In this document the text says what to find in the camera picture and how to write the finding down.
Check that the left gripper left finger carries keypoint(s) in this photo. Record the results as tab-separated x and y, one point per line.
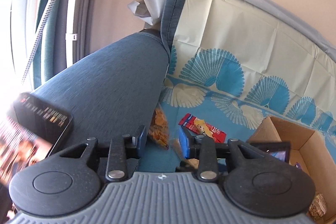
123	154

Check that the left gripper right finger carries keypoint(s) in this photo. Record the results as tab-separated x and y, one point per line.
206	151

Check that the clear bag brown snacks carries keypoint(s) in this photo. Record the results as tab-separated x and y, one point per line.
159	131

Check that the red flat snack packet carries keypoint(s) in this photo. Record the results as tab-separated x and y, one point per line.
187	121

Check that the yellow snack bar wrapper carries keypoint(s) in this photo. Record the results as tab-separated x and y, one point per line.
202	127

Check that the black gold snack packet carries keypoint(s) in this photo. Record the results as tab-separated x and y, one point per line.
279	150

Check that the blue fan-pattern sofa cover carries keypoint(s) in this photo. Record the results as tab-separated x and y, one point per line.
233	64

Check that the purple candy wrapper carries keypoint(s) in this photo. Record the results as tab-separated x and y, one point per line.
297	165

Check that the black smartphone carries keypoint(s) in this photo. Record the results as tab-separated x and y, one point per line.
31	130

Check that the open cardboard box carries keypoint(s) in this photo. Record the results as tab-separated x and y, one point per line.
308	149

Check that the grey window curtain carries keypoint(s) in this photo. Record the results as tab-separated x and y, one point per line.
48	36

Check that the green mixed-grain snack bag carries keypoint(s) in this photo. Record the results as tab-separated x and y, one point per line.
318	207

